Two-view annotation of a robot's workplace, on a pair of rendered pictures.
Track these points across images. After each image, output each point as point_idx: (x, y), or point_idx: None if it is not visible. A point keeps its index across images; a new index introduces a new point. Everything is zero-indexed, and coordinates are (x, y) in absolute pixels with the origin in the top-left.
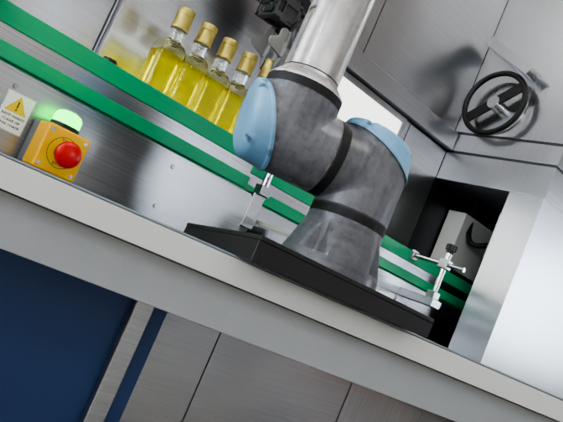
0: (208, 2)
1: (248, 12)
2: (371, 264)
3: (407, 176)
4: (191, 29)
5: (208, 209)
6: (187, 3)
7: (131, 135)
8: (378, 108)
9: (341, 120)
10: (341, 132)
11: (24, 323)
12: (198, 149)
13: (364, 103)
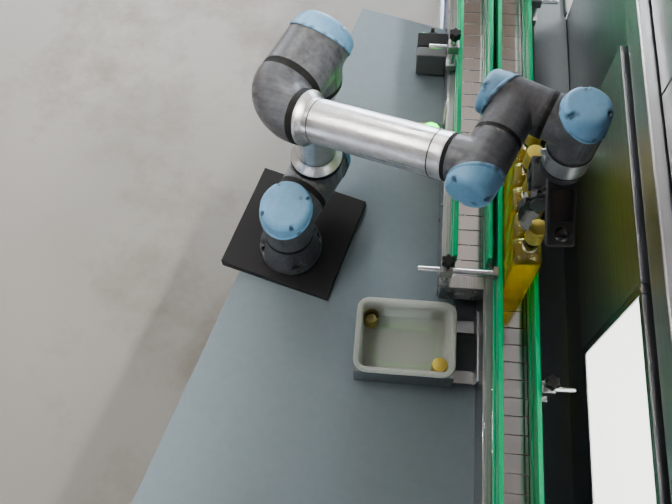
0: (613, 147)
1: (624, 185)
2: (261, 240)
3: (263, 225)
4: (601, 164)
5: (439, 253)
6: (606, 136)
7: None
8: (654, 490)
9: (293, 176)
10: (284, 175)
11: None
12: (452, 212)
13: (647, 453)
